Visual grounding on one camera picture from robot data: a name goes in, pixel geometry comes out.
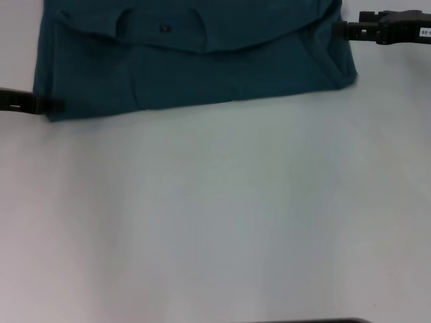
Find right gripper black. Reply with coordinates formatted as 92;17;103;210
333;9;431;46

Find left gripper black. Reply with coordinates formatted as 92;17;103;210
0;87;65;116

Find teal blue printed t-shirt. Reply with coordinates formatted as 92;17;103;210
32;0;358;122

